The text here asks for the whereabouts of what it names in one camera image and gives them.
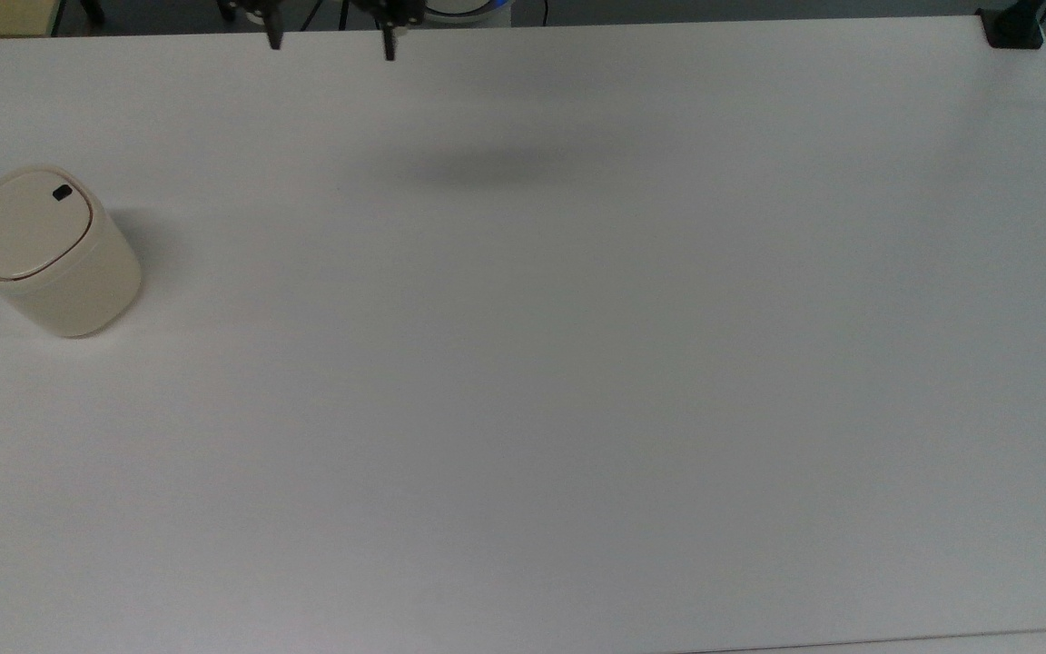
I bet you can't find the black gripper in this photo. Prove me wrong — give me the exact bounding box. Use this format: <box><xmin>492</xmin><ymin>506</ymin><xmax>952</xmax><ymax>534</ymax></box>
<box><xmin>219</xmin><ymin>0</ymin><xmax>424</xmax><ymax>62</ymax></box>

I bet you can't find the cream round trash bin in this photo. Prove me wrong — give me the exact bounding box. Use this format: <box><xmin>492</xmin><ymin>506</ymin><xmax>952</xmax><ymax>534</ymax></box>
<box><xmin>0</xmin><ymin>165</ymin><xmax>143</xmax><ymax>339</ymax></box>

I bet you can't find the black table clamp mount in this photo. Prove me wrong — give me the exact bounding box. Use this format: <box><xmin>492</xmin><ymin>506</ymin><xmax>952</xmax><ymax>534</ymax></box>
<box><xmin>979</xmin><ymin>0</ymin><xmax>1045</xmax><ymax>50</ymax></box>

